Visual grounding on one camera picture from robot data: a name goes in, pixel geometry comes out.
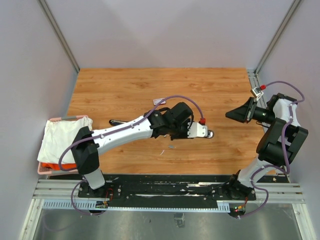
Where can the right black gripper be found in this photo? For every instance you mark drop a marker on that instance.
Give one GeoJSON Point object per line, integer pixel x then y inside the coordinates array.
{"type": "Point", "coordinates": [244, 113]}

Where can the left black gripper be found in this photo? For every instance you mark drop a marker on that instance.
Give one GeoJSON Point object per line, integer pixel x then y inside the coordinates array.
{"type": "Point", "coordinates": [185, 136]}

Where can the small black clip object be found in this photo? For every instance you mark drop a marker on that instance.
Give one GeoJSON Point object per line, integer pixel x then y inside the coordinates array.
{"type": "Point", "coordinates": [210, 134]}

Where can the red white staple box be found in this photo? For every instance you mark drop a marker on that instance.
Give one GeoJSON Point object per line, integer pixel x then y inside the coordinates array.
{"type": "Point", "coordinates": [159, 101]}

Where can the blue black stapler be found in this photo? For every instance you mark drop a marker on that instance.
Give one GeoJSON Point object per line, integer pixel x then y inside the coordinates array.
{"type": "Point", "coordinates": [114, 122]}

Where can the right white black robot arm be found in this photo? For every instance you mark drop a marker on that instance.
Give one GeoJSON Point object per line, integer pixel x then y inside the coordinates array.
{"type": "Point", "coordinates": [280, 143]}

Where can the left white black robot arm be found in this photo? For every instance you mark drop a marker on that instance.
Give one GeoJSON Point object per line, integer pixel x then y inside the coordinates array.
{"type": "Point", "coordinates": [89, 145]}

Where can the white cloth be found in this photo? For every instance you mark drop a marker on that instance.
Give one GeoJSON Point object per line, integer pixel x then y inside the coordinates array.
{"type": "Point", "coordinates": [58, 135]}

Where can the pink plastic basket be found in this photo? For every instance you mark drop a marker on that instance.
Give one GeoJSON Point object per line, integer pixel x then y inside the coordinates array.
{"type": "Point", "coordinates": [68, 162]}

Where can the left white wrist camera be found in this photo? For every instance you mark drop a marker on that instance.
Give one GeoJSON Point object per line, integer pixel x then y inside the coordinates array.
{"type": "Point", "coordinates": [197, 130]}

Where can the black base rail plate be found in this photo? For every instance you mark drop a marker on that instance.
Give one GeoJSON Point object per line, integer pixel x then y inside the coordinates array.
{"type": "Point", "coordinates": [169, 190]}

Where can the white slotted cable duct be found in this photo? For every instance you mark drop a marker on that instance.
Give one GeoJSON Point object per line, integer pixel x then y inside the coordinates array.
{"type": "Point", "coordinates": [92, 207]}

